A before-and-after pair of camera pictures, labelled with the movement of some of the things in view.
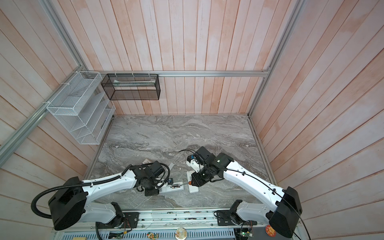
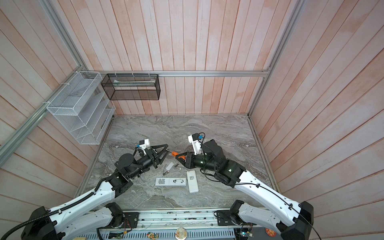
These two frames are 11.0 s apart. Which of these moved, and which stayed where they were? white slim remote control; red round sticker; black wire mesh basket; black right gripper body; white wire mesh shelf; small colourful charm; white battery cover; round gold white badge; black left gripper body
Moved: white slim remote control; black right gripper body; black left gripper body
Stayed: black wire mesh basket; round gold white badge; small colourful charm; white wire mesh shelf; red round sticker; white battery cover
